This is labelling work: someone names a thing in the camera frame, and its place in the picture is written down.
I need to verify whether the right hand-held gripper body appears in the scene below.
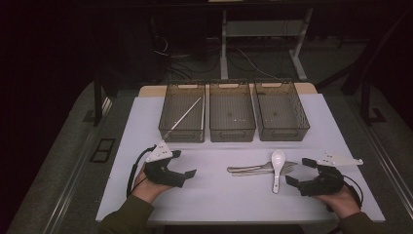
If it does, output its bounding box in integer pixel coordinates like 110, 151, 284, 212
296, 150, 364, 198

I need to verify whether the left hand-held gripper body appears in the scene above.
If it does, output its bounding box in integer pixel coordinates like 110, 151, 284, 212
143, 139, 186, 189

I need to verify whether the white ceramic spoon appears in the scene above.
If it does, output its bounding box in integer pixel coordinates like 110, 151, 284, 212
271, 149, 286, 194

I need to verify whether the metal fork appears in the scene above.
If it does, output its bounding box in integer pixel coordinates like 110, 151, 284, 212
231, 164, 298, 177
226, 161, 298, 174

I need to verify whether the brown translucent plastic basket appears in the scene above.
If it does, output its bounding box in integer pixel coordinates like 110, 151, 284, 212
253, 80, 311, 142
208, 81, 257, 143
158, 82, 207, 143

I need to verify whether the person's left hand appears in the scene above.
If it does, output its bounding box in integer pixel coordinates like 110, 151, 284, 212
131, 165, 173, 205

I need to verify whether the person's right hand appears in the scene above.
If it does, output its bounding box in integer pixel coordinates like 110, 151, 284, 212
313, 184, 361, 219

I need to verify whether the white table cover sheet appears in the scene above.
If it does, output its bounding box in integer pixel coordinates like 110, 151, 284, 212
95, 93, 387, 224

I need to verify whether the black metal stand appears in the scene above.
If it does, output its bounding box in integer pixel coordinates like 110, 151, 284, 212
358, 77, 388, 127
82, 69, 113, 128

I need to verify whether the left hand-held gripper black cable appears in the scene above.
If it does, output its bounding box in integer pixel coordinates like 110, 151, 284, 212
126, 144, 158, 199

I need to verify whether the hand-held gripper black cable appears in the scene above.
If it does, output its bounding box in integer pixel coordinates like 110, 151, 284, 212
126, 144, 158, 199
342, 175, 364, 209

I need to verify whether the right hand-held gripper black cable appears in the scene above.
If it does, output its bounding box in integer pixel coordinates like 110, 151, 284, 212
342, 175, 364, 209

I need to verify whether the bundle of black floor cables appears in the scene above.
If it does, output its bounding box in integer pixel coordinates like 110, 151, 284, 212
150, 16, 222, 82

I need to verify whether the white metal desk frame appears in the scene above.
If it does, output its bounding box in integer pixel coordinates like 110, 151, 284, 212
219, 8, 315, 82

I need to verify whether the white floor cable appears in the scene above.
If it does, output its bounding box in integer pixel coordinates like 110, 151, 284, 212
238, 48, 281, 81

